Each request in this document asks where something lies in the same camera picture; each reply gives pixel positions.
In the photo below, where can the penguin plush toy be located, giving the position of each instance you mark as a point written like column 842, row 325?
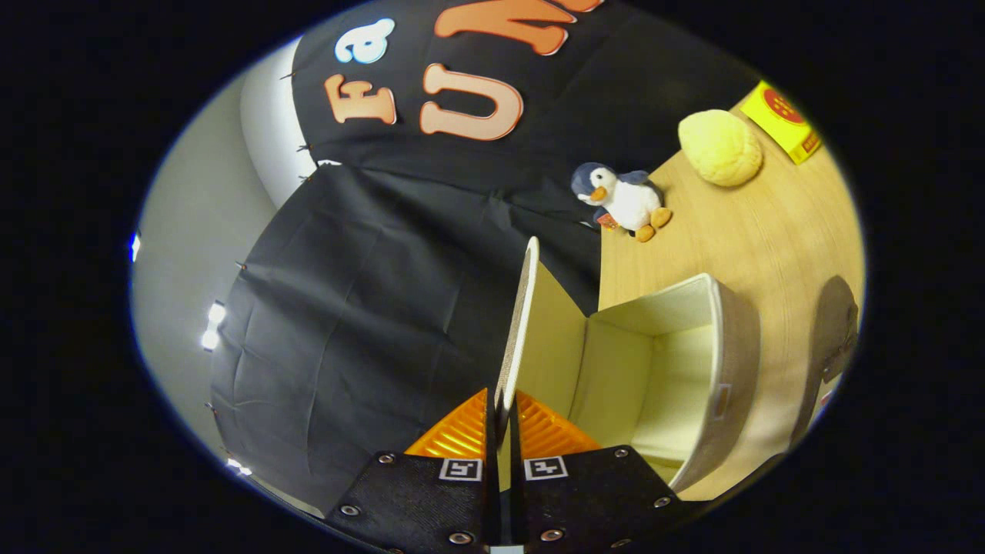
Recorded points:
column 627, row 201

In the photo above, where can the yellow bread-shaped plush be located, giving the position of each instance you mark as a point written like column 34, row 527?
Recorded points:
column 719, row 148

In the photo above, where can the brown fuzzy shoe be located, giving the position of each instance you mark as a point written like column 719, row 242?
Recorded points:
column 835, row 338

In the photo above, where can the beige fabric storage box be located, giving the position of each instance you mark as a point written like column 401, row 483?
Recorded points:
column 616, row 369

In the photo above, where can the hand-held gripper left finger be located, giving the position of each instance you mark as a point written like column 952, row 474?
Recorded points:
column 431, row 500

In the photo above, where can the yellow book with red label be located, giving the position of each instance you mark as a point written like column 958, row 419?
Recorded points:
column 779, row 114

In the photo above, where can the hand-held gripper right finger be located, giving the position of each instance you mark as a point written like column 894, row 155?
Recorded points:
column 585, row 500

